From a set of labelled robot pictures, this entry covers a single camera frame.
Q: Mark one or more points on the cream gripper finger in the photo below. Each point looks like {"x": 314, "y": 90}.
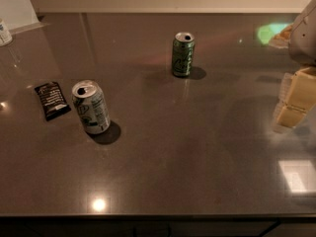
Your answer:
{"x": 283, "y": 89}
{"x": 300, "y": 98}

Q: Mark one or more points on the green soda can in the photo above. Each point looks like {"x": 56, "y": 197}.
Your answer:
{"x": 182, "y": 54}

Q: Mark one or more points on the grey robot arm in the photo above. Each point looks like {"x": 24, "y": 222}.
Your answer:
{"x": 300, "y": 37}

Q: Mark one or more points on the white soda can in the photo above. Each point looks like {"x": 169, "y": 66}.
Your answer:
{"x": 89, "y": 102}

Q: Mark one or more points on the black snack packet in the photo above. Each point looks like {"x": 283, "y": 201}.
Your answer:
{"x": 52, "y": 100}

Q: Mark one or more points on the white bottle at left edge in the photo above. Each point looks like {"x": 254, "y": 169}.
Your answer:
{"x": 5, "y": 36}

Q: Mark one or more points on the white board leaning on wall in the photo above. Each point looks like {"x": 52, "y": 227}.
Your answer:
{"x": 19, "y": 16}

